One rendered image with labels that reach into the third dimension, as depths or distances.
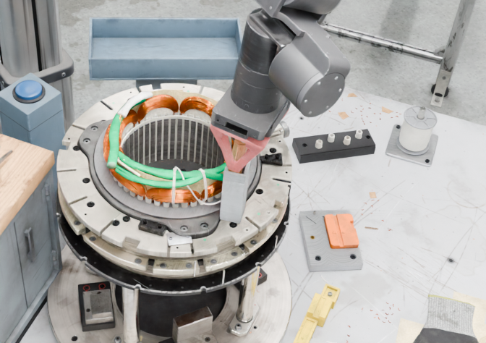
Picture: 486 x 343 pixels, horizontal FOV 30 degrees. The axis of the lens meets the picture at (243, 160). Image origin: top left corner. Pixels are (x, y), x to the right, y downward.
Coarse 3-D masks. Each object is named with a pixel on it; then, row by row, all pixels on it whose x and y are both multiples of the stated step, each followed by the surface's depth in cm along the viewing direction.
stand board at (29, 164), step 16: (0, 144) 127; (16, 144) 128; (16, 160) 126; (32, 160) 126; (48, 160) 126; (16, 176) 124; (32, 176) 124; (0, 192) 121; (16, 192) 121; (32, 192) 125; (0, 208) 119; (16, 208) 121; (0, 224) 118
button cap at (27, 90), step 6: (18, 84) 140; (24, 84) 140; (30, 84) 140; (36, 84) 140; (18, 90) 138; (24, 90) 138; (30, 90) 139; (36, 90) 139; (18, 96) 138; (24, 96) 138; (30, 96) 138; (36, 96) 139
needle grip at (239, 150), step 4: (236, 140) 108; (236, 144) 108; (240, 144) 108; (244, 144) 108; (236, 148) 108; (240, 148) 108; (244, 148) 108; (232, 152) 109; (236, 152) 109; (240, 152) 109; (244, 152) 109; (236, 156) 109; (240, 156) 109; (236, 160) 110; (236, 172) 111; (240, 172) 111
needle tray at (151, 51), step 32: (96, 32) 151; (128, 32) 152; (160, 32) 152; (192, 32) 153; (224, 32) 154; (96, 64) 143; (128, 64) 143; (160, 64) 144; (192, 64) 145; (224, 64) 145
